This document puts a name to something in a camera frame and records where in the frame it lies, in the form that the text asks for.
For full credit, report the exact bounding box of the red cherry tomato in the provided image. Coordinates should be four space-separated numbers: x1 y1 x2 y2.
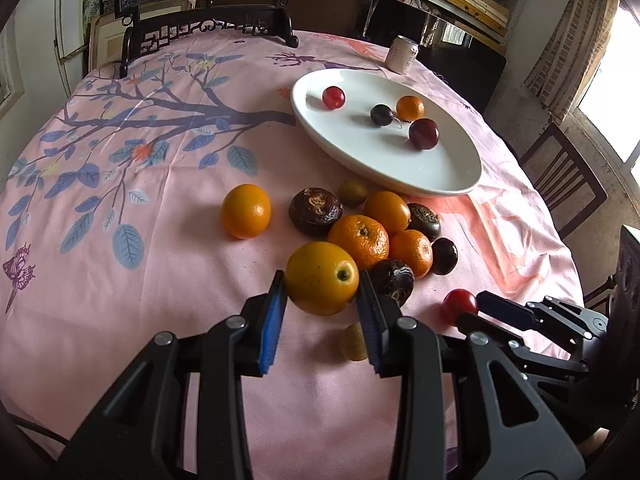
321 86 346 110
439 288 478 326

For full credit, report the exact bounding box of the tan longan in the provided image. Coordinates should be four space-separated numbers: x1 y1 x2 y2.
338 322 368 362

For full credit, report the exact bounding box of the yellow orange citrus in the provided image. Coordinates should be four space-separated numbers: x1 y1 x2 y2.
284 242 359 316

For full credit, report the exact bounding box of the dark cherry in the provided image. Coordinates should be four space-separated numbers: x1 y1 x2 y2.
432 237 459 275
370 104 395 127

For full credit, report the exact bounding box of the dark red plum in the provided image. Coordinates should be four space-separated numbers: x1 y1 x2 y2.
409 118 439 151

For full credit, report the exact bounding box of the large orange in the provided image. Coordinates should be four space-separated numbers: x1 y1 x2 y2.
396 96 425 122

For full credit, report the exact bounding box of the mandarin centre right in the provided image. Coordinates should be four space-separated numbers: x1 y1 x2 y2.
390 230 433 278

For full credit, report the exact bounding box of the mandarin with green stem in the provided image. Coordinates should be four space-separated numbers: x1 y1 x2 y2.
328 214 390 270

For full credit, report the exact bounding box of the small orange far left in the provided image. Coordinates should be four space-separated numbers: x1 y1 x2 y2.
220 183 271 240

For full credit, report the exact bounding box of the small round orange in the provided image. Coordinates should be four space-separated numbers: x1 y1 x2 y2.
363 191 411 236

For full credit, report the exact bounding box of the dark water chestnut right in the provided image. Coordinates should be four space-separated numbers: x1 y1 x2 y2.
408 203 442 242

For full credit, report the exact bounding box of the greenish small fruit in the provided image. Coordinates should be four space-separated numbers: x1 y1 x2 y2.
337 179 369 208

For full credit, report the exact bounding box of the dark wooden chair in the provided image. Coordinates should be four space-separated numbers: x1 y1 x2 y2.
518 122 608 240

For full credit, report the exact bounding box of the pink printed tablecloth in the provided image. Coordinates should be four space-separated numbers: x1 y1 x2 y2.
1 30 582 479

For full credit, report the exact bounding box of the white round plate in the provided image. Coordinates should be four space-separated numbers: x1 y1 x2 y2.
291 68 483 196

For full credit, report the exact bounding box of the bamboo curtain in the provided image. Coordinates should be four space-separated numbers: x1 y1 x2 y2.
525 0 620 125

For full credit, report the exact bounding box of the white beverage can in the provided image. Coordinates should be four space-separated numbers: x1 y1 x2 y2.
385 36 419 74

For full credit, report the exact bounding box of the round deer screen ornament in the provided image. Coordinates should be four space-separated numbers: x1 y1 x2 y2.
113 0 299 78

